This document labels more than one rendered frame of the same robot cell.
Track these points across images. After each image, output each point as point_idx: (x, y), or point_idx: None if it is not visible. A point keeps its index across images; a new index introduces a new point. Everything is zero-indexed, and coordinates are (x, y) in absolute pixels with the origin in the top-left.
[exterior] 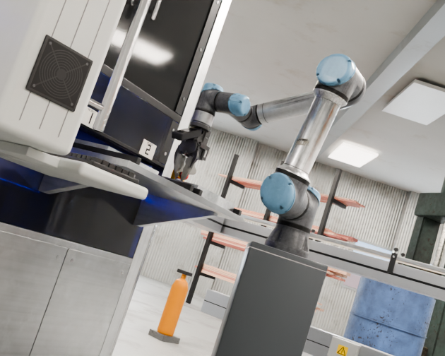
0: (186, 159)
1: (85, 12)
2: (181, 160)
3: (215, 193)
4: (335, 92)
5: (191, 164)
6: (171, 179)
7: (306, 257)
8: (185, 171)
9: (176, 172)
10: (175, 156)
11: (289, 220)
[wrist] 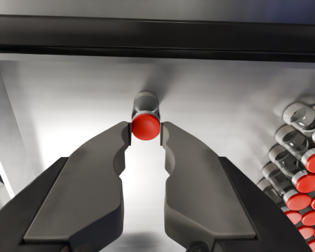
0: (108, 199)
1: None
2: (167, 179)
3: (6, 186)
4: None
5: (53, 173)
6: (138, 57)
7: None
8: (100, 133)
9: (163, 127)
10: (254, 199)
11: None
